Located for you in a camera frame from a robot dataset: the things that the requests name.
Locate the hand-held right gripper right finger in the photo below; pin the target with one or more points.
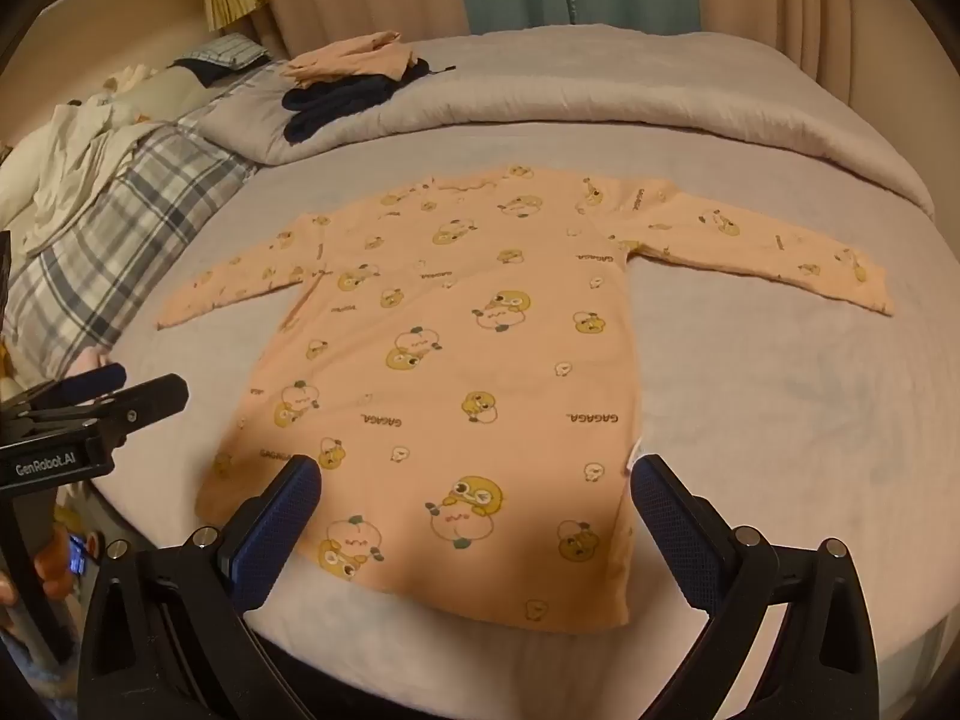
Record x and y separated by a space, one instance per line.
671 525

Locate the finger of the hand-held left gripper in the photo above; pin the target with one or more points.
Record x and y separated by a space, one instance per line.
142 401
90 382

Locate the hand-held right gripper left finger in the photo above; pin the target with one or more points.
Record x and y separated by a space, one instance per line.
281 517

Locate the peach cartoon print shirt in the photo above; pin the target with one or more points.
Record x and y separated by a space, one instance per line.
487 390

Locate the person's left hand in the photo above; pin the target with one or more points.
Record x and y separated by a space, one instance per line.
56 562

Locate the lit blue screen device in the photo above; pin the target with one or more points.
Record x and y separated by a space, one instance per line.
78 553

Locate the bed with lilac sheet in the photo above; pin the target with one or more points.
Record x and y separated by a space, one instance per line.
750 405

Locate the plaid quilt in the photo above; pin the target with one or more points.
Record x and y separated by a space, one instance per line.
127 240

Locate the cream crumpled cloth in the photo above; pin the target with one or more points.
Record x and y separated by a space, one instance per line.
75 165

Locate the folded navy garment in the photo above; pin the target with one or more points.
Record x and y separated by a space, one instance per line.
337 109

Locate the striped pillow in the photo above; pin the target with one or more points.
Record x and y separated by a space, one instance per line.
225 56

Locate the cream headboard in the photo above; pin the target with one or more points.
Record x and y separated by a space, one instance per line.
127 22

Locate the folded peach garment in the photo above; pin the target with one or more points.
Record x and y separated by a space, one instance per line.
337 60

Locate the grey duvet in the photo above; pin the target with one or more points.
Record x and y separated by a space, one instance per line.
600 90

